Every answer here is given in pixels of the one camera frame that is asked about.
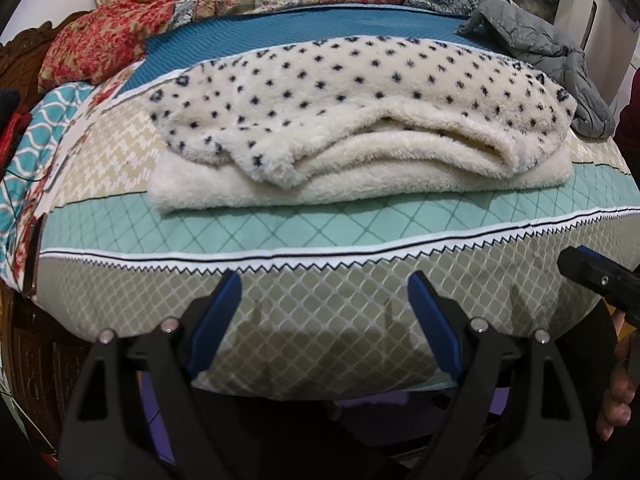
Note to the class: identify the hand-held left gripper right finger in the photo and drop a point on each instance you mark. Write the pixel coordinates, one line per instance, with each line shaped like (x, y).
(435, 330)

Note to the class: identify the grey padded jacket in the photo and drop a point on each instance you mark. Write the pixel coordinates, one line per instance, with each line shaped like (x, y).
(540, 45)

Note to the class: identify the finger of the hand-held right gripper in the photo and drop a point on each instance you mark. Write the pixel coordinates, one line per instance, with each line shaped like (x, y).
(590, 275)

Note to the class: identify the teal beige patterned bedsheet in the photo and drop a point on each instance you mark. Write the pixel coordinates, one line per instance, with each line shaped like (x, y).
(300, 225)

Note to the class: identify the red floral patchwork quilt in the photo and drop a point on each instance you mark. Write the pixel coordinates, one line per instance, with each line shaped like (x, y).
(100, 45)

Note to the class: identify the blue textured mat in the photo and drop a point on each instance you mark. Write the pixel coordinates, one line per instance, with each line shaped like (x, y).
(300, 22)

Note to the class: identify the carved wooden bed frame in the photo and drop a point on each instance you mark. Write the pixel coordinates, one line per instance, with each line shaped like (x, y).
(35, 360)

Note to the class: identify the red cloth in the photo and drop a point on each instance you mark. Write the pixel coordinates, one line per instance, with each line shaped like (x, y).
(12, 127)

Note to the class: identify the teal white lattice cloth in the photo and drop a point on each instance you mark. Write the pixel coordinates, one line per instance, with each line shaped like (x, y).
(40, 125)

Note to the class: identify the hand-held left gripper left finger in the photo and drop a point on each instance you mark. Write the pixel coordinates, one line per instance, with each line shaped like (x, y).
(215, 330)

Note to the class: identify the white dotted fleece garment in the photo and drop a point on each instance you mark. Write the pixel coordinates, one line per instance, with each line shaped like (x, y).
(350, 85)

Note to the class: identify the person's right hand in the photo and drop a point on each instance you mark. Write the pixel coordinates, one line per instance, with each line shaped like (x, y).
(617, 405)

